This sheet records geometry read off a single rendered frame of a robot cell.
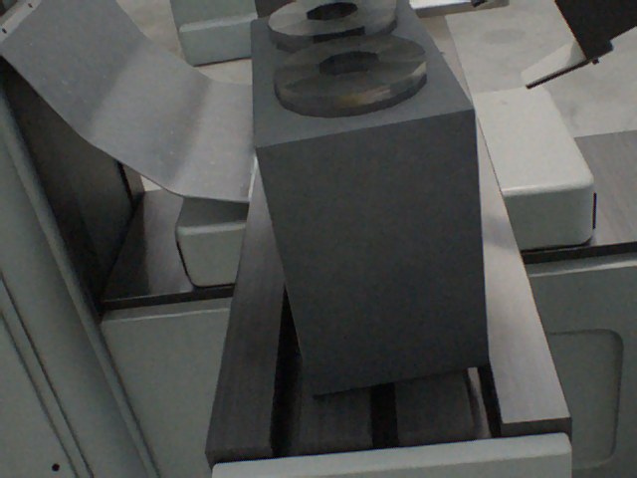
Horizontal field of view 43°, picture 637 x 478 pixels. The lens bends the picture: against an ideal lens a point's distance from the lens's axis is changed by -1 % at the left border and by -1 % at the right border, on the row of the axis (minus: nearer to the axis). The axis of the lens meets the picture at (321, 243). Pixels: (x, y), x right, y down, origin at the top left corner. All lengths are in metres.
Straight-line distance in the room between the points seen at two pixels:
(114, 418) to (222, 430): 0.60
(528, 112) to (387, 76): 0.66
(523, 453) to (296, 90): 0.25
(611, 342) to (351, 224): 0.68
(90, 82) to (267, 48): 0.45
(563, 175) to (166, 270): 0.51
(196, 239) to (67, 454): 0.36
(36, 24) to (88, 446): 0.54
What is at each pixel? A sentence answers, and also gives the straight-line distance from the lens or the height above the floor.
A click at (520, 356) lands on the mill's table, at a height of 0.99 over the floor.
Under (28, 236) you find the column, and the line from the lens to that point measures 0.96.
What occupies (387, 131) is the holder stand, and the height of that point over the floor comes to 1.17.
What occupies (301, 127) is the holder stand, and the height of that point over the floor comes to 1.17.
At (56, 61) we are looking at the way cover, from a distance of 0.96.
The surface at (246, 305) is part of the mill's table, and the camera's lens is 0.63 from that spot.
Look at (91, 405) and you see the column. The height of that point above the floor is 0.66.
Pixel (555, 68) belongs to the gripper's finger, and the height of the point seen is 1.05.
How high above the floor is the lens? 1.36
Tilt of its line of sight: 34 degrees down
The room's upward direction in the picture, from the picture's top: 11 degrees counter-clockwise
